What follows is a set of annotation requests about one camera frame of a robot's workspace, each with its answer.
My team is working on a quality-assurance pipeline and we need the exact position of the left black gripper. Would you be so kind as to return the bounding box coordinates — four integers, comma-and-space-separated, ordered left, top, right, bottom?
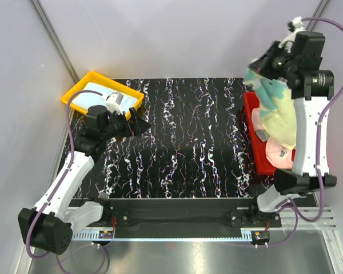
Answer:
101, 107, 151, 141

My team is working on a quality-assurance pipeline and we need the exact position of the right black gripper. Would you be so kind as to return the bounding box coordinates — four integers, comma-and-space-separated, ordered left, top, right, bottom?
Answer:
249, 41, 299, 80

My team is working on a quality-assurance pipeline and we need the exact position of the pale yellow towel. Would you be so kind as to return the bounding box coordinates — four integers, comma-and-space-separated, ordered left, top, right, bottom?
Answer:
244, 68, 297, 150

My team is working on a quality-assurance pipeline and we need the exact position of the light blue towel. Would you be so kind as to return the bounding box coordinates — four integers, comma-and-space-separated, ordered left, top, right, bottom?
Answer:
72, 82, 138, 112

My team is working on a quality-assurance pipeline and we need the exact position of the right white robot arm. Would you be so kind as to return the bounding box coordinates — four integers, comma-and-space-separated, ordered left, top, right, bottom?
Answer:
245, 30, 337, 226

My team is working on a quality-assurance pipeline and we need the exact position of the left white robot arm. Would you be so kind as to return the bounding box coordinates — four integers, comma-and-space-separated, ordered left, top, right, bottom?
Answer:
18, 105, 151, 259

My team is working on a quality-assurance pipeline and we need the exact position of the red plastic bin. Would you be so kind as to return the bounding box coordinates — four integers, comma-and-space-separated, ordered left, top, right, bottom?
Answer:
244, 92, 295, 175

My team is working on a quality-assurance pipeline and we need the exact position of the black marble pattern mat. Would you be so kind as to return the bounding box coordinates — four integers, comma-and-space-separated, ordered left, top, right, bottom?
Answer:
75, 78, 274, 199

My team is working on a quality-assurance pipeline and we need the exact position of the yellow plastic tray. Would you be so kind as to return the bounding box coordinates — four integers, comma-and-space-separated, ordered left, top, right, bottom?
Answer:
61, 71, 145, 119

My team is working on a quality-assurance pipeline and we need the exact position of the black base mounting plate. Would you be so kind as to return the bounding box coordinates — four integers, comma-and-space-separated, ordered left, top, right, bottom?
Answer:
97, 197, 282, 239

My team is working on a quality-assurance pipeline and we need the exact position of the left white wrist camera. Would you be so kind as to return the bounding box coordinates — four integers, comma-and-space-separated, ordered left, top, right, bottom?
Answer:
106, 91, 123, 115

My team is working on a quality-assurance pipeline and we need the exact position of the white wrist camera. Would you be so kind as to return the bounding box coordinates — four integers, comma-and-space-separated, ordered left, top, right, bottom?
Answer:
106, 91, 123, 115
278, 17, 306, 53

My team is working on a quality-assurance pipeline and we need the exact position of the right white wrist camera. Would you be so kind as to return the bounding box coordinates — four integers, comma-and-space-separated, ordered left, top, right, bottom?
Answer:
278, 17, 306, 53

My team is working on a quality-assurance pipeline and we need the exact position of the right aluminium frame post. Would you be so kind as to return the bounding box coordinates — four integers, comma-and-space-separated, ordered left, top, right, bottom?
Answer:
306, 0, 331, 31

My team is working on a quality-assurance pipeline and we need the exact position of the aluminium frame post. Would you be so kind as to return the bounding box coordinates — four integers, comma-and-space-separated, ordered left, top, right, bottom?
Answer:
29, 0, 79, 83
306, 0, 331, 31

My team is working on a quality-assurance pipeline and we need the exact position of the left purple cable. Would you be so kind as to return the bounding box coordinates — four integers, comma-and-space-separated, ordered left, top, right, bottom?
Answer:
25, 90, 109, 273

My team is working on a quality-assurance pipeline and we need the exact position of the purple cable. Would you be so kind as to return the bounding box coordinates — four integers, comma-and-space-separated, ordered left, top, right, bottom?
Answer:
274, 17, 343, 248
25, 90, 109, 273

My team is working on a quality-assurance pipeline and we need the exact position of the left aluminium frame post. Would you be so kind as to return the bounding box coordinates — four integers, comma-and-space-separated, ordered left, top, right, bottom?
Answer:
29, 0, 79, 83

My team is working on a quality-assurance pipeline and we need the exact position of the slotted white cable duct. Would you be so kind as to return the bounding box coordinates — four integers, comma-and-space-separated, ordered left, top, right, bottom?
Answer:
72, 229, 114, 241

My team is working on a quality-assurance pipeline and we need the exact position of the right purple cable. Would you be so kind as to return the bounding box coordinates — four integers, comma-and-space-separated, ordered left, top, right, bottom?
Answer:
274, 17, 343, 248

